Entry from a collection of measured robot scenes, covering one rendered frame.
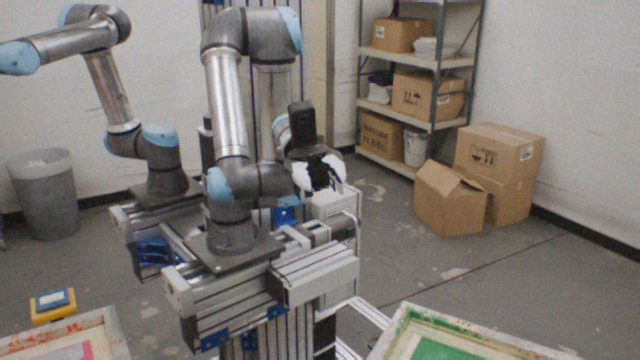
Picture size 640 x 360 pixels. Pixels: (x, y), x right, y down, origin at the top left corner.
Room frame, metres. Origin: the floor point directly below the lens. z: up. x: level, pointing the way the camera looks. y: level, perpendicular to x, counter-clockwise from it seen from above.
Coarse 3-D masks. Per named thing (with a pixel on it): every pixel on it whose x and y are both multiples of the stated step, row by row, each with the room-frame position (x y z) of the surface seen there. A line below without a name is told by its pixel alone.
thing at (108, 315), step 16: (112, 304) 1.27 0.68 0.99; (64, 320) 1.19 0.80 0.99; (80, 320) 1.19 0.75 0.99; (96, 320) 1.21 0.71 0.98; (112, 320) 1.19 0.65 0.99; (16, 336) 1.12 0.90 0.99; (32, 336) 1.12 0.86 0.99; (48, 336) 1.14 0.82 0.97; (112, 336) 1.12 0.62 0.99; (0, 352) 1.08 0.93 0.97; (128, 352) 1.06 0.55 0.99
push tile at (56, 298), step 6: (60, 288) 1.38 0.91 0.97; (66, 288) 1.39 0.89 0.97; (42, 294) 1.35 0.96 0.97; (48, 294) 1.35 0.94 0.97; (54, 294) 1.35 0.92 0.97; (60, 294) 1.35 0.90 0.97; (66, 294) 1.35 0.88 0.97; (36, 300) 1.32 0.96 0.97; (42, 300) 1.32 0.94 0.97; (48, 300) 1.32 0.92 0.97; (54, 300) 1.32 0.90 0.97; (60, 300) 1.32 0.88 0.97; (66, 300) 1.32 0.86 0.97; (36, 306) 1.29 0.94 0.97; (42, 306) 1.29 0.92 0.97; (48, 306) 1.29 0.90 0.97; (54, 306) 1.29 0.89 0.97; (60, 306) 1.30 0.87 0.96
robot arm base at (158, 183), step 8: (152, 168) 1.54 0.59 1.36; (168, 168) 1.54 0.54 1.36; (176, 168) 1.57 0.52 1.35; (152, 176) 1.54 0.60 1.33; (160, 176) 1.54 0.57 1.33; (168, 176) 1.54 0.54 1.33; (176, 176) 1.56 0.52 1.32; (184, 176) 1.60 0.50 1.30; (152, 184) 1.53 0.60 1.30; (160, 184) 1.54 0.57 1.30; (168, 184) 1.53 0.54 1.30; (176, 184) 1.54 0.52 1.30; (184, 184) 1.57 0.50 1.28; (152, 192) 1.53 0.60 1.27; (160, 192) 1.52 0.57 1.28; (168, 192) 1.52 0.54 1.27; (176, 192) 1.54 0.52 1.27
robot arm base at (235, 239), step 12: (216, 228) 1.16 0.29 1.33; (228, 228) 1.15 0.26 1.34; (240, 228) 1.16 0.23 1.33; (252, 228) 1.19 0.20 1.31; (216, 240) 1.15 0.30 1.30; (228, 240) 1.14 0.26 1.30; (240, 240) 1.15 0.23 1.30; (252, 240) 1.17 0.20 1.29; (216, 252) 1.14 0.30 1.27; (228, 252) 1.13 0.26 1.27; (240, 252) 1.14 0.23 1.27
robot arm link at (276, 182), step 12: (264, 168) 0.95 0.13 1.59; (276, 168) 0.96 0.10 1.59; (264, 180) 0.93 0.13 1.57; (276, 180) 0.94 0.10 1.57; (288, 180) 0.94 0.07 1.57; (264, 192) 0.93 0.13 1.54; (276, 192) 0.94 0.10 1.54; (288, 192) 0.94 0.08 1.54; (288, 204) 0.95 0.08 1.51; (300, 204) 0.95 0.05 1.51
